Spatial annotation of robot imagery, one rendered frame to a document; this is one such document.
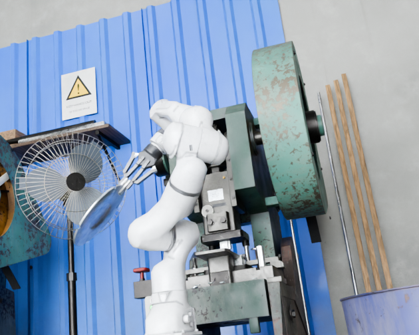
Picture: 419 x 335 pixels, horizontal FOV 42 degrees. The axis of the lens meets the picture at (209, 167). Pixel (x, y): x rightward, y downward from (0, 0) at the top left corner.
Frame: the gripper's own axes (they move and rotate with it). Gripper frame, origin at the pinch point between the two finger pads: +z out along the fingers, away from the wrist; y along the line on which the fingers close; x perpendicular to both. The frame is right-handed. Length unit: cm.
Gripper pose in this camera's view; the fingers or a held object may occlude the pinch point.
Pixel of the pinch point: (123, 186)
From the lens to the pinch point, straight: 215.8
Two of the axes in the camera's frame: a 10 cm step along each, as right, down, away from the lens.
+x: 0.2, -3.2, -9.5
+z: -6.2, 7.4, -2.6
